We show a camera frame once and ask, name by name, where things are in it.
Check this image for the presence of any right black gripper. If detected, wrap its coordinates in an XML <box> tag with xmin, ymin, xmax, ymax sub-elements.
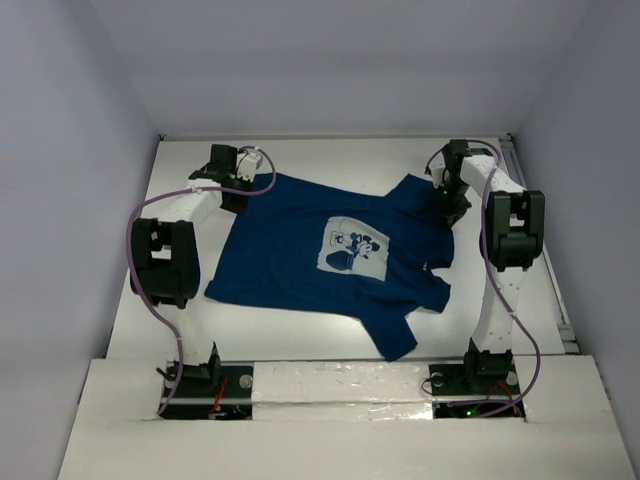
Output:
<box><xmin>431</xmin><ymin>177</ymin><xmax>474</xmax><ymax>228</ymax></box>

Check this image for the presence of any blue printed t-shirt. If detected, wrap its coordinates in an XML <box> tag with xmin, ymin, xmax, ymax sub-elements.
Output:
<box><xmin>204</xmin><ymin>174</ymin><xmax>454</xmax><ymax>361</ymax></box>

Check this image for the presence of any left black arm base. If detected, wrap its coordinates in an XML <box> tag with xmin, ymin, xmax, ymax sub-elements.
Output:
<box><xmin>156</xmin><ymin>346</ymin><xmax>254</xmax><ymax>421</ymax></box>

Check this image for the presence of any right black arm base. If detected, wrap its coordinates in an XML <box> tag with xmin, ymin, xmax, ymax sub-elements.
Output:
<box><xmin>420</xmin><ymin>363</ymin><xmax>526</xmax><ymax>419</ymax></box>

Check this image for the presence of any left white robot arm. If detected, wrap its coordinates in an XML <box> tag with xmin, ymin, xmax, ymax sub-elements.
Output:
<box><xmin>130</xmin><ymin>144</ymin><xmax>264</xmax><ymax>395</ymax></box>

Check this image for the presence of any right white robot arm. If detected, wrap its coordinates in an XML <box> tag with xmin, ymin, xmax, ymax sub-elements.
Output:
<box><xmin>425</xmin><ymin>139</ymin><xmax>545</xmax><ymax>392</ymax></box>

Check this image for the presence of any white foam strip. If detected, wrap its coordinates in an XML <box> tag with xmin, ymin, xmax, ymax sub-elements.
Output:
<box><xmin>251</xmin><ymin>361</ymin><xmax>433</xmax><ymax>422</ymax></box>

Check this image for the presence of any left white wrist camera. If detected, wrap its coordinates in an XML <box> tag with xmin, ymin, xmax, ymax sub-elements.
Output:
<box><xmin>236</xmin><ymin>149</ymin><xmax>263</xmax><ymax>182</ymax></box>

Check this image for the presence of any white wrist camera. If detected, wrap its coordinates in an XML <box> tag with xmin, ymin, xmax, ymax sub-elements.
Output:
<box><xmin>236</xmin><ymin>149</ymin><xmax>263</xmax><ymax>182</ymax></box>
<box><xmin>430</xmin><ymin>163</ymin><xmax>446</xmax><ymax>188</ymax></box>

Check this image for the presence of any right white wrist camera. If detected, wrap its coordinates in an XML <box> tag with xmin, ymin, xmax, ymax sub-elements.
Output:
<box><xmin>430</xmin><ymin>163</ymin><xmax>446</xmax><ymax>188</ymax></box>

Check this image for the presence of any aluminium rail at right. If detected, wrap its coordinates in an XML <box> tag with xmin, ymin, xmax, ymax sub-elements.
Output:
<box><xmin>499</xmin><ymin>134</ymin><xmax>581</xmax><ymax>355</ymax></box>

